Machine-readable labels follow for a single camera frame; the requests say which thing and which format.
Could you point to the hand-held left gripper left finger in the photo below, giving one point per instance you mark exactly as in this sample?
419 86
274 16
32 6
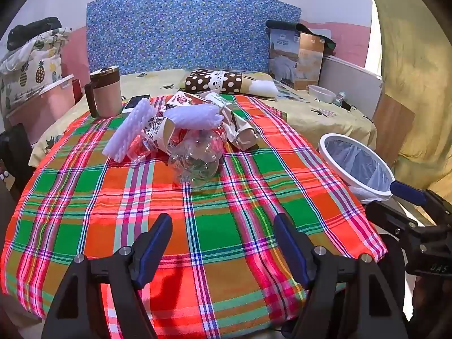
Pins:
155 250

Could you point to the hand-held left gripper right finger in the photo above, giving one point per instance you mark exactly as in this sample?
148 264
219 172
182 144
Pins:
287 250

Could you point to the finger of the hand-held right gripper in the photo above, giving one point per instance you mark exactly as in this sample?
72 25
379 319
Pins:
385 215
406 189

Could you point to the white trash bin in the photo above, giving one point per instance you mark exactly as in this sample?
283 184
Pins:
369 193

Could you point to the crushed clear plastic bottle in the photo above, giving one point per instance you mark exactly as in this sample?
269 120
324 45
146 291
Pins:
194 162

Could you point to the clear plastic cup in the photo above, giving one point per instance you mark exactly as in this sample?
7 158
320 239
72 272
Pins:
139 152

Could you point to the long white foam net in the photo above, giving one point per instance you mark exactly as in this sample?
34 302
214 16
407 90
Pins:
127 134

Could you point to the patterned paper cup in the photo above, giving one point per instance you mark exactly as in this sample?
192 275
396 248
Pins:
159 130

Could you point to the crushed beige paper cup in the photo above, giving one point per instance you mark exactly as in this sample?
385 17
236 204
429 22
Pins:
243 132

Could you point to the short white foam net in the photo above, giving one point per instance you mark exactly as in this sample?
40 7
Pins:
194 116

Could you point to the large printed carton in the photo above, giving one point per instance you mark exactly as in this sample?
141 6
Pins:
180 99

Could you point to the small white carton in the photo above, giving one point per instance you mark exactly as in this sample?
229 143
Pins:
219 99

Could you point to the clear plastic bin liner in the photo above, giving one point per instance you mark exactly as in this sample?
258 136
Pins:
356 162

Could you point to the wooden board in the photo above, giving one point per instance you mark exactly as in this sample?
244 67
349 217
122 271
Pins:
392 120

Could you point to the plaid tablecloth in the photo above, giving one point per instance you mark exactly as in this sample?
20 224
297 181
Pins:
88 201

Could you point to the black face mask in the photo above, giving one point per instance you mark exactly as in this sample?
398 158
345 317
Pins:
348 106

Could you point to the yellow printed bedsheet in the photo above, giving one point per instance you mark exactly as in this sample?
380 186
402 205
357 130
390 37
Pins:
317 127

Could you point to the small green bottle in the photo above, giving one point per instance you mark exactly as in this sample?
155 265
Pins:
339 98

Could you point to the white cabinet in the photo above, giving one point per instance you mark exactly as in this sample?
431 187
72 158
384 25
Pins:
353 77

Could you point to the white bowl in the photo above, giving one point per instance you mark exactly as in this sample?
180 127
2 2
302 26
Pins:
321 93

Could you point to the yellow curtain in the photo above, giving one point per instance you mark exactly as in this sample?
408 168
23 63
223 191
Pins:
416 60

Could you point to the white smartphone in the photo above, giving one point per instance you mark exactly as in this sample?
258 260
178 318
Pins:
136 101

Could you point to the spotted cloth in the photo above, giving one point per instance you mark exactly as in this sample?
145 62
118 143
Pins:
289 93

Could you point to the brown and pink mug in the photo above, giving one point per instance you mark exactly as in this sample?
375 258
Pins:
107 95

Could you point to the brown polka dot pillow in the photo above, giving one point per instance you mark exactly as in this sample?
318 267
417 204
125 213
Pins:
201 81

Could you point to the printed quilt package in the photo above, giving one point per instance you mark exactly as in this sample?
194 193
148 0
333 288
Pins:
286 60

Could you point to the pink storage box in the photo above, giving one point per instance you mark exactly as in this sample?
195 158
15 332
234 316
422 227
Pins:
46 109

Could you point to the pineapple print quilt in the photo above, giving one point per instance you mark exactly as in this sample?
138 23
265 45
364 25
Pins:
39 70

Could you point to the blue floral headboard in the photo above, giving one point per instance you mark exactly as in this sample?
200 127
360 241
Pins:
176 35

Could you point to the black cloth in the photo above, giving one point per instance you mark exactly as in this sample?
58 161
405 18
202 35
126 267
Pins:
31 30

